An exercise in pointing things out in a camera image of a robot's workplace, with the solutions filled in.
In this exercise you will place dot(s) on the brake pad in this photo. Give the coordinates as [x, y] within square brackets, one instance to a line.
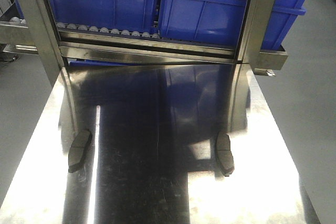
[78, 150]
[224, 156]

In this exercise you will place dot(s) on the lower blue bin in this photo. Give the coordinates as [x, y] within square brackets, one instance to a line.
[96, 63]

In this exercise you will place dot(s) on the right blue plastic bin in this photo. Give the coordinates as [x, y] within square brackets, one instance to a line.
[219, 21]

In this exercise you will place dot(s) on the blue plastic bin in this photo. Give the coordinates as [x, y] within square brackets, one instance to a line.
[132, 15]
[219, 21]

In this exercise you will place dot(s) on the left blue plastic bin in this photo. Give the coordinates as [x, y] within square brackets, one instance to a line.
[132, 15]

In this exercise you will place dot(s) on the steel roller rack frame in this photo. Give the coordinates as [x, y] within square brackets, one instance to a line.
[39, 35]

